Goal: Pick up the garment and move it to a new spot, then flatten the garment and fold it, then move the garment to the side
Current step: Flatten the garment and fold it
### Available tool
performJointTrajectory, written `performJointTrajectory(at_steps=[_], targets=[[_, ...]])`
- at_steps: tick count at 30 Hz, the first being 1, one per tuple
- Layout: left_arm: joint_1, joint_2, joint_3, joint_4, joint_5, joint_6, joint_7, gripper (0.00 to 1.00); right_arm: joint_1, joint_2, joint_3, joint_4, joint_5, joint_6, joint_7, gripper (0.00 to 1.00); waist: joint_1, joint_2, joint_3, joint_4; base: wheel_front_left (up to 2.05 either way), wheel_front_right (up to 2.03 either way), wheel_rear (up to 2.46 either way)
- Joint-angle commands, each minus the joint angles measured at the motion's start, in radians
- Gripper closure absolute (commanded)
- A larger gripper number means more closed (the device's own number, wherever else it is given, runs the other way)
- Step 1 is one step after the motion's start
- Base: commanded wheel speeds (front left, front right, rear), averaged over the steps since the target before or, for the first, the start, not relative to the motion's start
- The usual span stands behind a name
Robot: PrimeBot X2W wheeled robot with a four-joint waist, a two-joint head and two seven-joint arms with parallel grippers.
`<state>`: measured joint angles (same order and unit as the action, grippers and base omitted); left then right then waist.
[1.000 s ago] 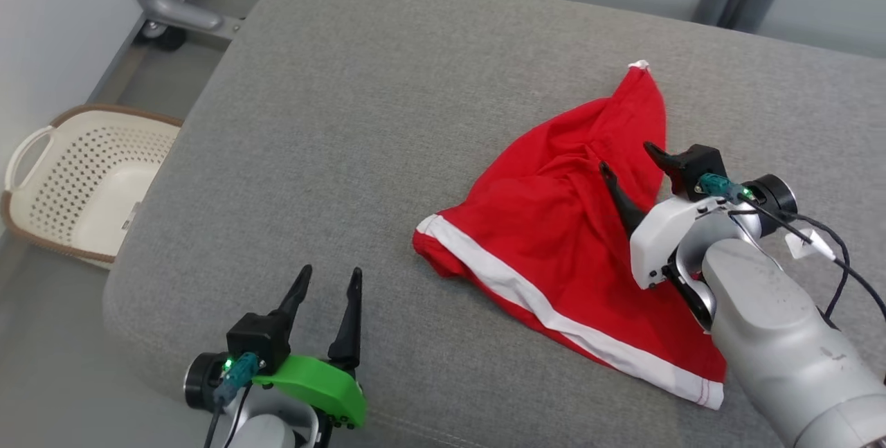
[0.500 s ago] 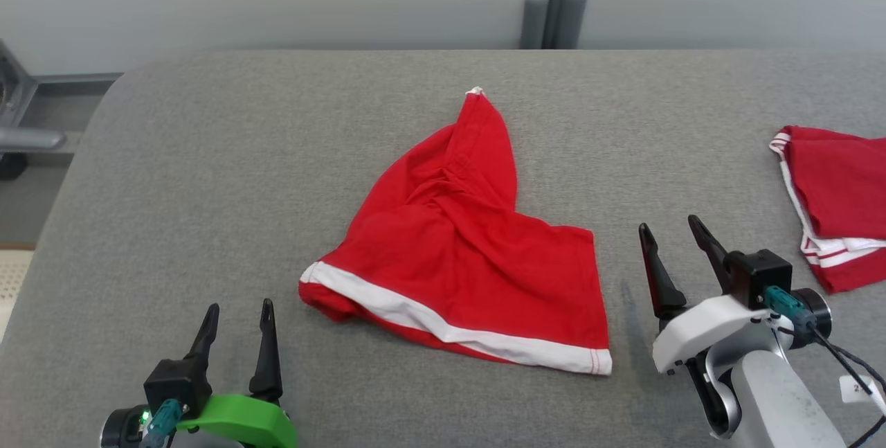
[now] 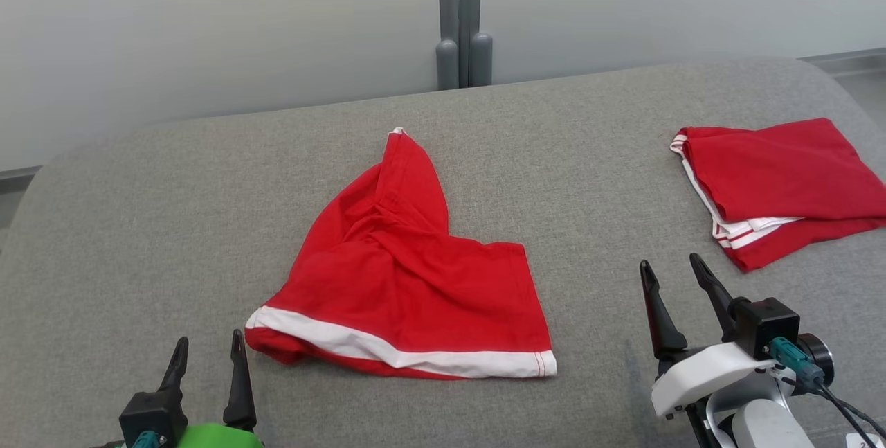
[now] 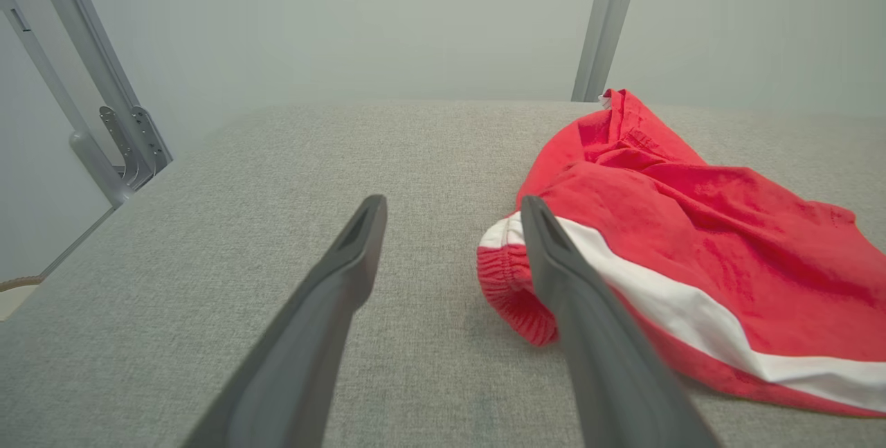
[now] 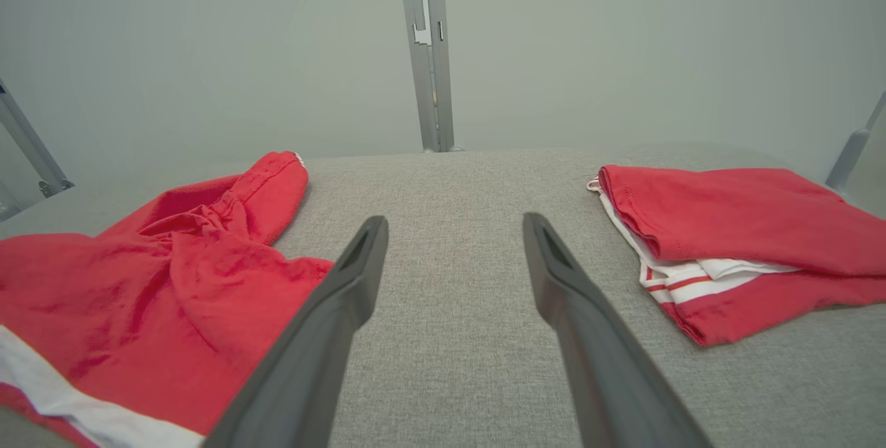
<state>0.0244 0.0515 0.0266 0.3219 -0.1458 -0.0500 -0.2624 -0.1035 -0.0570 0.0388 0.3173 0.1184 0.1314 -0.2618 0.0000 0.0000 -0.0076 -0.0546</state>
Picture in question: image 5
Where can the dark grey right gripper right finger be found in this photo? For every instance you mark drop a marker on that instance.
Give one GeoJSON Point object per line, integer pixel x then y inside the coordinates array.
{"type": "Point", "coordinates": [609, 379]}

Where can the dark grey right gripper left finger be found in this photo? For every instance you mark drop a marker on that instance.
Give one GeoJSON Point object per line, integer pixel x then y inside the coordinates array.
{"type": "Point", "coordinates": [304, 379]}

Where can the red Bulls 23 jersey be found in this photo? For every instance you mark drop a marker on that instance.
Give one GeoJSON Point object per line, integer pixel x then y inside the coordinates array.
{"type": "Point", "coordinates": [747, 219]}

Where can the red shorts with white trim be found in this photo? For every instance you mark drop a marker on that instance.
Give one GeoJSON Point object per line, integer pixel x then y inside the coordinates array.
{"type": "Point", "coordinates": [138, 296]}

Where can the grey partition post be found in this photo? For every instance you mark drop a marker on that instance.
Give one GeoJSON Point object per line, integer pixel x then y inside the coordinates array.
{"type": "Point", "coordinates": [432, 88]}

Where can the grey metal frame bar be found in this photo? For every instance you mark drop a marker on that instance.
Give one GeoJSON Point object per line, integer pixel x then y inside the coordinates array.
{"type": "Point", "coordinates": [851, 150]}

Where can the grey metal cart frame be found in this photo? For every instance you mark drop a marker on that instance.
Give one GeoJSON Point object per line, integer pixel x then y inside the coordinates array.
{"type": "Point", "coordinates": [31, 147]}

